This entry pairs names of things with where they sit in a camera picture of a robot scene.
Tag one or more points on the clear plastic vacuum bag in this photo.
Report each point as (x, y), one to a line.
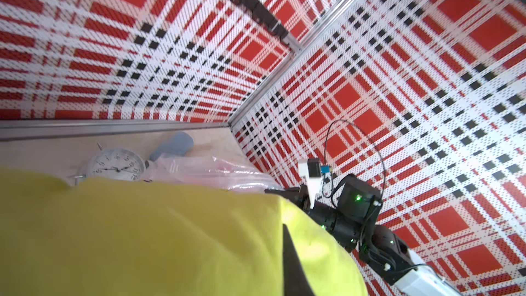
(210, 171)

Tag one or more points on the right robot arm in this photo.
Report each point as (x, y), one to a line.
(401, 267)

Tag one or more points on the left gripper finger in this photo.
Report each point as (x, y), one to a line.
(295, 281)

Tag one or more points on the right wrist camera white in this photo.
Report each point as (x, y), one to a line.
(313, 172)

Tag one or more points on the blue glasses case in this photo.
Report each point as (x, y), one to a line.
(178, 145)

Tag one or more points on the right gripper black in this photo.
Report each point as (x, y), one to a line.
(352, 220)

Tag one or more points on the yellow garment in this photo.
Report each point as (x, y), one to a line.
(110, 237)

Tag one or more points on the white alarm clock on table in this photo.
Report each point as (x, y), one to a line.
(114, 164)

